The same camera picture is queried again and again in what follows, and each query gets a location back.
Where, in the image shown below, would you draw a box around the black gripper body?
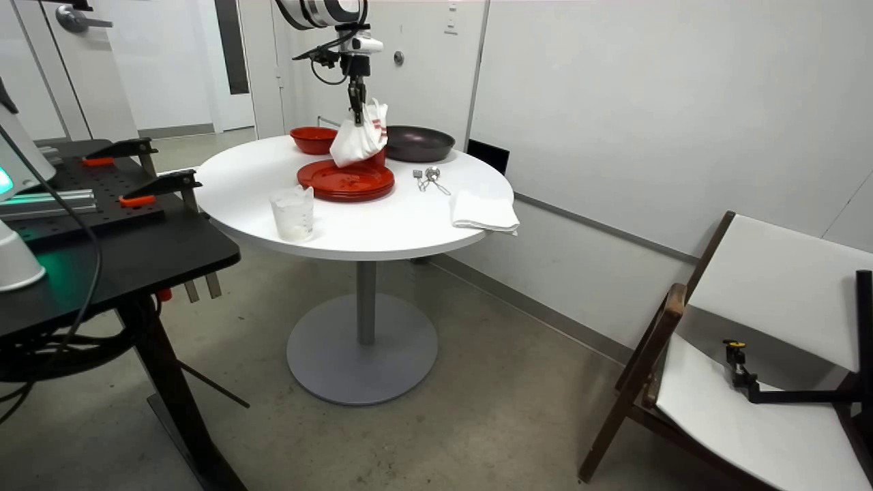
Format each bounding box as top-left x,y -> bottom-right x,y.
341,24 -> 374,88

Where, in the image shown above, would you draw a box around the white cloth with red print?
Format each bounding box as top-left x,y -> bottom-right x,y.
326,95 -> 390,170

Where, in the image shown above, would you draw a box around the red plate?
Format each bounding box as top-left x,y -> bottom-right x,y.
294,156 -> 397,204

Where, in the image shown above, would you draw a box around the red bowl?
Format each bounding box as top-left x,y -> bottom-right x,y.
290,125 -> 341,159

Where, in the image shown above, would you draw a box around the black frying pan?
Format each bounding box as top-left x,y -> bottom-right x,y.
380,124 -> 457,167

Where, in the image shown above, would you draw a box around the metal spoon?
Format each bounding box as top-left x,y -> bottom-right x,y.
422,164 -> 453,196

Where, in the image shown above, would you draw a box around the translucent plastic cup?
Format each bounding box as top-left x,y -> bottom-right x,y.
268,185 -> 318,244

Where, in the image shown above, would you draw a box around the plain white folded napkin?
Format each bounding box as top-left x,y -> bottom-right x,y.
446,173 -> 524,241

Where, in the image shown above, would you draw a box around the large black orange clamp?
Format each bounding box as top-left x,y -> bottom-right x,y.
118,167 -> 224,306

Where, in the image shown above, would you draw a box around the small black orange clamp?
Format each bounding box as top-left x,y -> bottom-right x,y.
79,134 -> 160,177

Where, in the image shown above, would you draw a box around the black desk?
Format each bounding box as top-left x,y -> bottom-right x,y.
0,134 -> 250,491

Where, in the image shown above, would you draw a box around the grey angled panel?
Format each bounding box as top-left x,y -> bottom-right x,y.
0,80 -> 59,204

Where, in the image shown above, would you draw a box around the white dome base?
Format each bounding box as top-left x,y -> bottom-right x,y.
0,219 -> 48,294

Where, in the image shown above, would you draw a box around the wooden chair white cushions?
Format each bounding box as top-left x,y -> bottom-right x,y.
579,209 -> 873,491

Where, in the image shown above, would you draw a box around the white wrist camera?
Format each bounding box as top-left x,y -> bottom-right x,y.
345,34 -> 388,57

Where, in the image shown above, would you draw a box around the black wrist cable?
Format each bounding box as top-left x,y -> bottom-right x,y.
292,43 -> 352,89

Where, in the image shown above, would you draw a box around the black wall box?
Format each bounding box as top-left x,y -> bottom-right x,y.
464,136 -> 512,177

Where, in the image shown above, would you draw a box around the round white pedestal table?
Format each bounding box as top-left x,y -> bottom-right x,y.
193,130 -> 519,410

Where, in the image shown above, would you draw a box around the metal door handle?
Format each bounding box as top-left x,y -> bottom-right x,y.
52,0 -> 114,36

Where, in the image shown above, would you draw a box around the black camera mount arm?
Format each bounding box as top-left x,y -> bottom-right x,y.
721,267 -> 873,458

